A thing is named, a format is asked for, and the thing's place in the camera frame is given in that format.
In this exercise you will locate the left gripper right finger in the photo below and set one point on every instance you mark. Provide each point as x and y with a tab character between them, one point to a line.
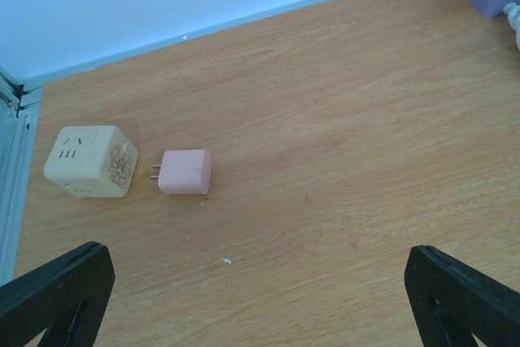
455	305

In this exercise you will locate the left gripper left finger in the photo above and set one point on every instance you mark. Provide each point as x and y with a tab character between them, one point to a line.
63	301

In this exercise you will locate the beige cube socket adapter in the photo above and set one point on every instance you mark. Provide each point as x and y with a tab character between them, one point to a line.
92	161

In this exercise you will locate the pink plug adapter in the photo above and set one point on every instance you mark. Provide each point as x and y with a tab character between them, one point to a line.
184	172

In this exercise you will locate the left aluminium corner post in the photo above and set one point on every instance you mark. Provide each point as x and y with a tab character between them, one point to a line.
20	106

